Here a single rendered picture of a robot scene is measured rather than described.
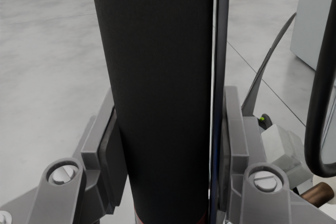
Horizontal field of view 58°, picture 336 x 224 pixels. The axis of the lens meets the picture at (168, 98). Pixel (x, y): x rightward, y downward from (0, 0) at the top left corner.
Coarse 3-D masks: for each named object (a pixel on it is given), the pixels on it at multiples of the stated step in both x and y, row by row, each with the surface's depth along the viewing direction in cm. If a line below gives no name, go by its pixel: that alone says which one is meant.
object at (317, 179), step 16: (320, 48) 14; (320, 64) 15; (320, 80) 15; (320, 96) 15; (320, 112) 16; (320, 128) 17; (304, 144) 18; (320, 144) 18; (320, 160) 19; (320, 176) 21
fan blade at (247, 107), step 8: (288, 24) 37; (280, 32) 39; (272, 48) 38; (264, 64) 37; (256, 80) 38; (256, 88) 44; (248, 96) 38; (256, 96) 52; (248, 104) 41; (248, 112) 45
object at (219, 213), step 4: (208, 208) 36; (208, 212) 37; (220, 212) 41; (224, 212) 43; (208, 216) 37; (220, 216) 41; (224, 216) 43; (208, 220) 37; (216, 220) 40; (220, 220) 42
